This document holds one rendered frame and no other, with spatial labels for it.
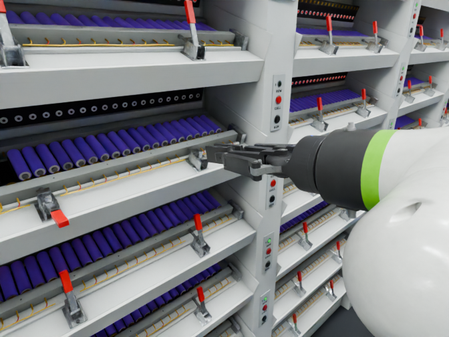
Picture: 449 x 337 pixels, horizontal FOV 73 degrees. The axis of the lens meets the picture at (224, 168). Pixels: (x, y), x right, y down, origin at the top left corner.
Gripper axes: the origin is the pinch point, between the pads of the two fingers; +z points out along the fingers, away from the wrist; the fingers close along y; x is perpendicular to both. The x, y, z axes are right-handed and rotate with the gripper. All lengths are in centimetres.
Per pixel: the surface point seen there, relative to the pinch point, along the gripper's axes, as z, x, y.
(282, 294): 22, -61, 37
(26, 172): 14.5, 2.1, -27.4
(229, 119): 15.2, 3.8, 15.6
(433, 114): 11, -14, 156
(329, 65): 4.0, 13.5, 42.1
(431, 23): 14, 31, 156
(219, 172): 7.0, -5.4, 3.9
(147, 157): 10.4, 0.6, -9.2
